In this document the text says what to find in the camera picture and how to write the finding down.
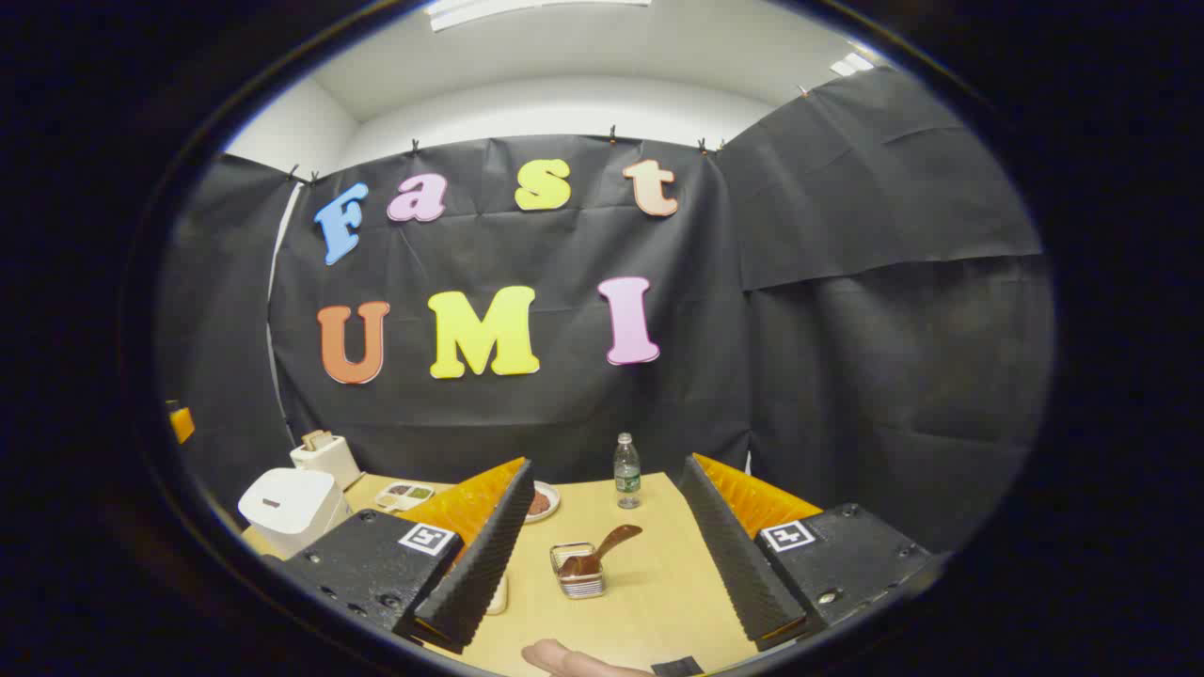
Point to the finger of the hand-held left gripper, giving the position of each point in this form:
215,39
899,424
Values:
182,423

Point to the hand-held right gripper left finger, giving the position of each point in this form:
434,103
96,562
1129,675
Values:
489,555

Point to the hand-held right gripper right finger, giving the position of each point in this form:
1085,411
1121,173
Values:
729,555

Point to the brown wooden spoon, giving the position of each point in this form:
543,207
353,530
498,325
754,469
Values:
602,550

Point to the white rice cooker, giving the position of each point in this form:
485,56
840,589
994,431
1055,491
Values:
292,508

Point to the brown meat piece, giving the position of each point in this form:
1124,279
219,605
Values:
539,504

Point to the white round plate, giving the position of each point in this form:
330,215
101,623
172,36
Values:
553,503

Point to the white divided grain dish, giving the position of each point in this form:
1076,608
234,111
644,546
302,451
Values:
404,494

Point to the clear plastic water bottle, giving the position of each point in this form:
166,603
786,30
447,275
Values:
627,480

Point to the toast slice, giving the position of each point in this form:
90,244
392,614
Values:
317,439

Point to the white toaster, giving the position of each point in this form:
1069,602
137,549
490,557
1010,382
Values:
329,463

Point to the black backdrop cloth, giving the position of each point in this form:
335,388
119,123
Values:
847,329

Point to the small ceiling light panel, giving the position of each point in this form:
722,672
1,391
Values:
851,64

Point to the long ceiling light panel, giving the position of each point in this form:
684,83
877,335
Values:
527,9

